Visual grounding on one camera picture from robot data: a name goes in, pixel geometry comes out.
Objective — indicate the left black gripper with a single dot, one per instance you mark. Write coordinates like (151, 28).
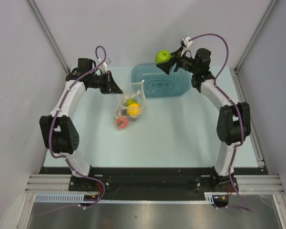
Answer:
(110, 87)

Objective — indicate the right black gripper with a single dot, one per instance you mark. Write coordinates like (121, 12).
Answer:
(167, 67)

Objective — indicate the green apple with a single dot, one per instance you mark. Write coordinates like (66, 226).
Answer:
(162, 56)

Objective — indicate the green pear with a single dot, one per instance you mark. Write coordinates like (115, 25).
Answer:
(129, 102)

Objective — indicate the clear dotted zip bag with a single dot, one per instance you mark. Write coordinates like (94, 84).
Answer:
(130, 91)

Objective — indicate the orange fruit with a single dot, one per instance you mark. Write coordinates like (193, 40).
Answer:
(134, 110)

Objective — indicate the peach fruit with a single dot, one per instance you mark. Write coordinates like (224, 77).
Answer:
(121, 122)

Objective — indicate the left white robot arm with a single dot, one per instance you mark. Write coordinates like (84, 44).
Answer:
(59, 134)

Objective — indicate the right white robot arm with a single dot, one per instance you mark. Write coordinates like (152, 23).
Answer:
(233, 124)

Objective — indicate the teal plastic bin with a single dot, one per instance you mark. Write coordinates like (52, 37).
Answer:
(158, 84)

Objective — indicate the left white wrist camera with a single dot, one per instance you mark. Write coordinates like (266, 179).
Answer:
(103, 64)

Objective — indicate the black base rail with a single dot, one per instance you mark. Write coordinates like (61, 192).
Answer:
(144, 184)

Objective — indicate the white slotted cable duct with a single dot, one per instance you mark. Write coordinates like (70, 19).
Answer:
(83, 199)

